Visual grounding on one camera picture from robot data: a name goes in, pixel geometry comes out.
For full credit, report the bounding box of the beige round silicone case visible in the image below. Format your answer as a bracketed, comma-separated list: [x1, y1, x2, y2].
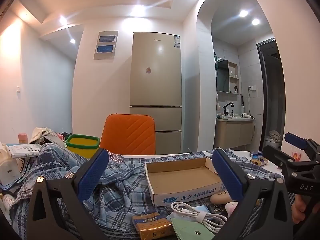
[210, 191, 233, 205]

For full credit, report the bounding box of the white charging cable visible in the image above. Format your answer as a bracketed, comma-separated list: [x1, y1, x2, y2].
[170, 201, 228, 234]

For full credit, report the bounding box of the green felt pouch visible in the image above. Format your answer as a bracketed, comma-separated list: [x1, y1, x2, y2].
[171, 218, 214, 240]

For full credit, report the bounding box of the gold blue cigarette pack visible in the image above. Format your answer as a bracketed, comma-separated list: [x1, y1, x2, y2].
[132, 212, 175, 240]
[250, 157, 268, 167]

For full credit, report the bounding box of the pink plush toy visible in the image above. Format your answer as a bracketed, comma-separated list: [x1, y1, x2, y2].
[225, 202, 239, 217]

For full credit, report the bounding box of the black face tissue pack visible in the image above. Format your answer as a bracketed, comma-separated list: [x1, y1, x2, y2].
[207, 204, 228, 220]

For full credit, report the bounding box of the light blue tissue pack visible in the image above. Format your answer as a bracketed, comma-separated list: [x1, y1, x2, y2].
[167, 205, 209, 222]

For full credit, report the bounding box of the person's right hand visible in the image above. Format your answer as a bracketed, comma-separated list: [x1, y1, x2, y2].
[291, 194, 306, 224]

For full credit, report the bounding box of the red white plastic bag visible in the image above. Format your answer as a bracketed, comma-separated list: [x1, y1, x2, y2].
[291, 146, 303, 161]

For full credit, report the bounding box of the dark blue small box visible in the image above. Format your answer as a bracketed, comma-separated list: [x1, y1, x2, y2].
[249, 151, 263, 159]

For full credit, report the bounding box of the bathroom vanity cabinet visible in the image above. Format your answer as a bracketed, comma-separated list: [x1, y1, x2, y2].
[214, 118, 255, 149]

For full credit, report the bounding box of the white hair dryer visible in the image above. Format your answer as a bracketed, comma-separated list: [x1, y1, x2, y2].
[241, 113, 254, 119]

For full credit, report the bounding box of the blue plaid shirt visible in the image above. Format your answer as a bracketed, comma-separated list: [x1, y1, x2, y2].
[10, 143, 296, 239]

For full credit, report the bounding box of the yellow green-rimmed bin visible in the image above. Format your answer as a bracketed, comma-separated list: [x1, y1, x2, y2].
[66, 134, 100, 159]

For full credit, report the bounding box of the white paper box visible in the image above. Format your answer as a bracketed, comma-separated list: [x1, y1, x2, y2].
[7, 144, 41, 158]

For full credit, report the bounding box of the black faucet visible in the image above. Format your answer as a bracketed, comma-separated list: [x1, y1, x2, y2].
[223, 102, 234, 115]

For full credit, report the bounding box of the pile of beige cloth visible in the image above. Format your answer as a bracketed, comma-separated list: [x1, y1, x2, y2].
[29, 127, 55, 144]

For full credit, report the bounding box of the floral patterned cloth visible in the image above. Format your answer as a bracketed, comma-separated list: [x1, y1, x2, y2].
[108, 152, 124, 164]

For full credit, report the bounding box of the pink cup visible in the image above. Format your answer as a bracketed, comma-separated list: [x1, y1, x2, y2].
[18, 133, 28, 144]

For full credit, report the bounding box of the cardboard tray box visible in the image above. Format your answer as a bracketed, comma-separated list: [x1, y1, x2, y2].
[145, 157, 225, 207]

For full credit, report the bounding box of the bathroom mirror cabinet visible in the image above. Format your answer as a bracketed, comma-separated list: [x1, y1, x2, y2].
[215, 57, 240, 94]

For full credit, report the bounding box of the orange chair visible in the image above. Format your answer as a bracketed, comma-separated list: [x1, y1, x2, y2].
[100, 114, 156, 155]

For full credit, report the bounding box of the beige refrigerator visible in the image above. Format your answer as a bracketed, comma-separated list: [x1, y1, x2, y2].
[130, 32, 182, 154]

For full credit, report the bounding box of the wall electrical panel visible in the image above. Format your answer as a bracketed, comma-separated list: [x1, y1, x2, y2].
[93, 30, 118, 60]

